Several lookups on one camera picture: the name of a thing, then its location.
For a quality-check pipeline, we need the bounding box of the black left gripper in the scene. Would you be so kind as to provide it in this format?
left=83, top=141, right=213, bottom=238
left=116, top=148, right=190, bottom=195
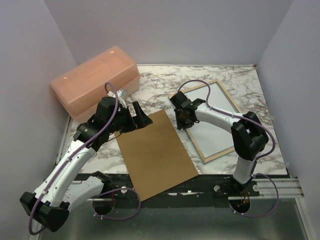
left=108, top=101, right=153, bottom=134

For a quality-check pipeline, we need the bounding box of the brown cardboard backing board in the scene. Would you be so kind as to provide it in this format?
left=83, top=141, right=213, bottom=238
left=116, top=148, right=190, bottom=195
left=116, top=110, right=199, bottom=201

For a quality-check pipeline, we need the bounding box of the blue wooden picture frame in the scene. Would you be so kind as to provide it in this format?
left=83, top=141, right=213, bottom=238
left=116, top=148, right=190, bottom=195
left=167, top=79, right=243, bottom=165

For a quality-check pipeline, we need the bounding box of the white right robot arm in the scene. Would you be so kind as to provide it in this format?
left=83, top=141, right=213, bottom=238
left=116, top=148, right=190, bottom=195
left=169, top=91, right=269, bottom=196

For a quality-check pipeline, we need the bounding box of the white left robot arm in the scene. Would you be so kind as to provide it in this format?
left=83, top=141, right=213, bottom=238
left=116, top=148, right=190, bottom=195
left=19, top=96, right=153, bottom=232

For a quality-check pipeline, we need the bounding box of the translucent orange plastic box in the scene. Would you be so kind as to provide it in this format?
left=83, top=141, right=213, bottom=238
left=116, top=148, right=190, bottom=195
left=50, top=46, right=141, bottom=123

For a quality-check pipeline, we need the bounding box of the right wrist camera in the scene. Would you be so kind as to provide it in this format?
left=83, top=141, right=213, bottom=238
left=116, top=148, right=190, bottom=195
left=169, top=91, right=192, bottom=109

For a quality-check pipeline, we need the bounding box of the aluminium mounting rail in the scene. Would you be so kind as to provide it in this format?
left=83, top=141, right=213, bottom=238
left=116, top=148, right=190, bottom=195
left=39, top=174, right=305, bottom=201

